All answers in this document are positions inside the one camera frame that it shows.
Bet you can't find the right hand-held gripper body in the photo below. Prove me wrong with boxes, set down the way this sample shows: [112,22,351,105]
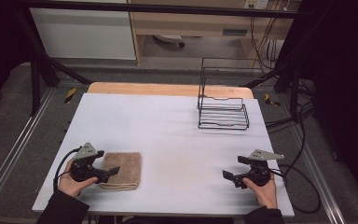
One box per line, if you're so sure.
[237,148,285,189]

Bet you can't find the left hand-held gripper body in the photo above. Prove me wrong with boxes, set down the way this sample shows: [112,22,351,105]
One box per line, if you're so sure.
[69,142,105,184]

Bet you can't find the beige towel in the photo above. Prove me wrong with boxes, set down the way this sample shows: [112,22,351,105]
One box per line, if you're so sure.
[99,151,144,191]

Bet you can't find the black wire rack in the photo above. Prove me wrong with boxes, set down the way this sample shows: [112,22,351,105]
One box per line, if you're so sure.
[197,57,266,132]

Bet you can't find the person's left hand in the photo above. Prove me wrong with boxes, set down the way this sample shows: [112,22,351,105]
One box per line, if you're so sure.
[57,158,99,199]

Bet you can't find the person's right hand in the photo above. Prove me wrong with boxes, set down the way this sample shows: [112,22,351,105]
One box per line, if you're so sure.
[241,173,279,210]

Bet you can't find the white table board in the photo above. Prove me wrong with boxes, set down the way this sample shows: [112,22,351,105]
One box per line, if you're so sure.
[32,92,296,218]

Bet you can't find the yellow black hazard tape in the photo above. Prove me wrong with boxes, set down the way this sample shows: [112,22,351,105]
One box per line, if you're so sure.
[63,87,77,105]
[264,92,282,107]

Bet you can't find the wooden table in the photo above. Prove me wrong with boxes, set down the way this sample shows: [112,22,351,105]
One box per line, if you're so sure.
[87,81,255,100]

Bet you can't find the white cabinet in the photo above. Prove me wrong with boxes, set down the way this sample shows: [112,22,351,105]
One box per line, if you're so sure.
[29,0,137,61]

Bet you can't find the white chair base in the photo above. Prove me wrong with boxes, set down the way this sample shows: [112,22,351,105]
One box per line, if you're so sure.
[152,34,186,49]

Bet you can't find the light wooden desk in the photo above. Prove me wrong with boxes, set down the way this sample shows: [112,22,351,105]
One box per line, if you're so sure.
[127,0,302,67]

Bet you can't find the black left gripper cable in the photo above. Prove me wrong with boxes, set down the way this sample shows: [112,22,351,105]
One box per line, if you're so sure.
[52,147,82,193]

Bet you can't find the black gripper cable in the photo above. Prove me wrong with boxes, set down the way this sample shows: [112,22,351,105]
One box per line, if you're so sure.
[269,163,323,215]
[52,147,82,193]

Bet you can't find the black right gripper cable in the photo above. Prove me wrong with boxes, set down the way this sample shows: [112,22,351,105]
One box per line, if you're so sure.
[269,163,323,215]

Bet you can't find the aluminium floor rail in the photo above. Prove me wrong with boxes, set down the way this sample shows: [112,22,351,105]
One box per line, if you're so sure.
[287,124,347,224]
[0,88,58,213]

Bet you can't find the hanging desk cables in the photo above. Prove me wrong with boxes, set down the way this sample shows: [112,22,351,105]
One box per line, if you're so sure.
[249,0,288,71]

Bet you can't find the black metal frame bar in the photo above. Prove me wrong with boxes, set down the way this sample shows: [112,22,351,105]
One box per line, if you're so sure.
[12,0,310,19]

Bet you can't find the white wall socket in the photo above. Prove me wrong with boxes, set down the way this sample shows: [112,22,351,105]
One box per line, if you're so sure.
[243,0,270,10]

